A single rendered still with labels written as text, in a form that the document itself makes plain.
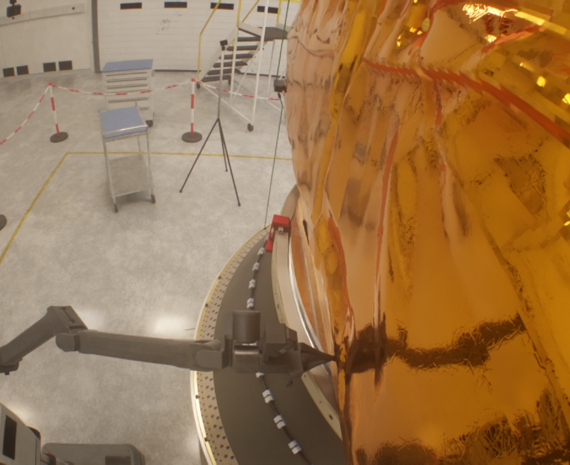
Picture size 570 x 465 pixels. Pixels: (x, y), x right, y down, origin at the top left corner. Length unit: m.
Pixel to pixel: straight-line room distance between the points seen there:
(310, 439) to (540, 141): 0.83
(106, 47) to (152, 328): 6.96
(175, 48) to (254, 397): 7.77
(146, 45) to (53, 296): 6.29
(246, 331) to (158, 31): 7.86
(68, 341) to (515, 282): 0.86
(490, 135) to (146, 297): 2.94
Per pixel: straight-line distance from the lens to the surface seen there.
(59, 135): 5.83
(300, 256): 0.94
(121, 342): 0.82
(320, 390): 0.78
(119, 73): 5.32
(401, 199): 0.39
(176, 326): 2.86
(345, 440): 0.70
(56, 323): 0.94
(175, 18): 8.15
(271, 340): 0.62
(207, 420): 1.27
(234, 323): 0.69
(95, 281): 3.29
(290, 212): 1.13
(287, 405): 0.95
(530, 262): 0.23
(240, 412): 1.12
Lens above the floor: 2.41
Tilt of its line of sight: 42 degrees down
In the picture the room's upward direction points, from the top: 11 degrees clockwise
